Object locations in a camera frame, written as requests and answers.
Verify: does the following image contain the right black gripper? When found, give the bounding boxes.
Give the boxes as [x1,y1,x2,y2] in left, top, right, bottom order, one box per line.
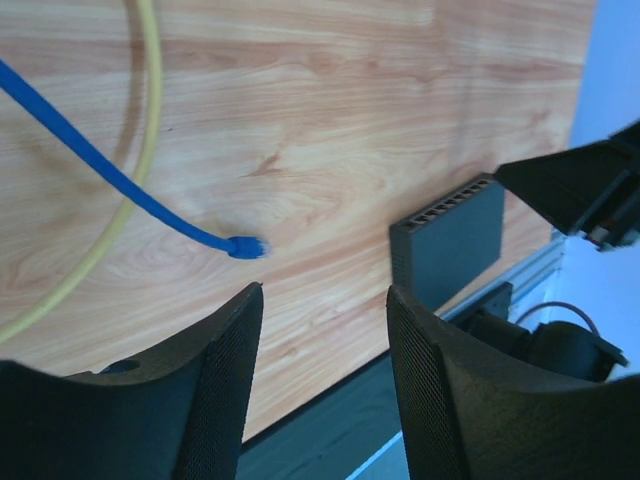
[493,122,639,252]

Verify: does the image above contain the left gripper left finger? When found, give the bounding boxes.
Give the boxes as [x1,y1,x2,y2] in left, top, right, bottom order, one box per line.
[1,283,264,479]

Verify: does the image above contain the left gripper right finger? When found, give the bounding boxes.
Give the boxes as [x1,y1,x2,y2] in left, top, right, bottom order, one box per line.
[386,287,639,479]

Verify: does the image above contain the black network switch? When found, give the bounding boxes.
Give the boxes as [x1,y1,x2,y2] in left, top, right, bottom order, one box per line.
[389,173,505,311]

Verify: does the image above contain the yellow ethernet cable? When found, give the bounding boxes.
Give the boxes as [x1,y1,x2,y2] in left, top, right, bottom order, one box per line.
[0,0,164,344]

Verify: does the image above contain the blue ethernet cable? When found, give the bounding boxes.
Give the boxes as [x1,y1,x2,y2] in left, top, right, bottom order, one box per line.
[0,58,270,260]

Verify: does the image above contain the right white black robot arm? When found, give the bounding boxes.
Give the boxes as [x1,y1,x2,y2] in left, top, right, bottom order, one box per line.
[452,123,639,383]

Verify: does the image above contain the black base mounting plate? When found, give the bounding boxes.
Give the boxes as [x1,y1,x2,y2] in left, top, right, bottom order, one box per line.
[236,352,400,479]

